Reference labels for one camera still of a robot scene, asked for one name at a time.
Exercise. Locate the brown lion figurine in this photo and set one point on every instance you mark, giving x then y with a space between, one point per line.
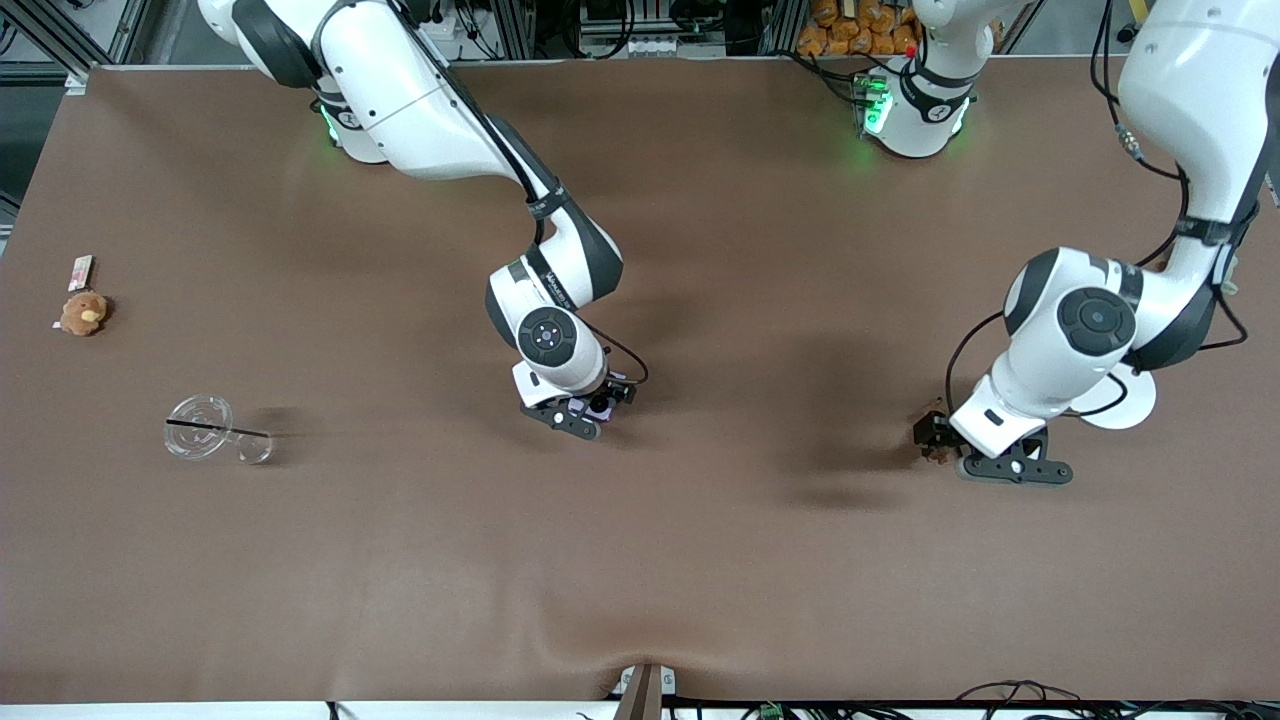
940 458

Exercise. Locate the lilac folding flip phone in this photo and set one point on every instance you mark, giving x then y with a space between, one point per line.
590 408

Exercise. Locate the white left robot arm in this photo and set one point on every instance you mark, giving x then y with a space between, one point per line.
1200 80

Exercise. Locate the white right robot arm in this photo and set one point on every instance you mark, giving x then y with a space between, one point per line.
400 110

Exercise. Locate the white desk lamp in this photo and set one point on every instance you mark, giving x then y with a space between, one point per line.
1135 402

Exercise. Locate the brown table cover mat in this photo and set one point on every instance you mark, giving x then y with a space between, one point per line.
640 560

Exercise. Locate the black drinking straw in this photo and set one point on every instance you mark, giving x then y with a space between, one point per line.
205 426

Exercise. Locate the clear plastic lidded cup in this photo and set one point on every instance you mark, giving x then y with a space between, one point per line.
200 410

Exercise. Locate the white connector block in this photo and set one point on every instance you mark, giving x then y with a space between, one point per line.
658 46

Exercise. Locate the white power strip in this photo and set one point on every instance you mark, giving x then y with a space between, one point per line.
450 28

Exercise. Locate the orange plush toy pile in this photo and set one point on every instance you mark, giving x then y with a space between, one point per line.
850 30

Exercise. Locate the brown plush toy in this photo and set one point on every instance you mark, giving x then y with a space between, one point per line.
82 315

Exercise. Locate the small printed card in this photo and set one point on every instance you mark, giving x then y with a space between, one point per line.
81 272

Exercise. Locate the aluminium frame extrusion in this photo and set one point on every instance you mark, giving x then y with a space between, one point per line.
90 35

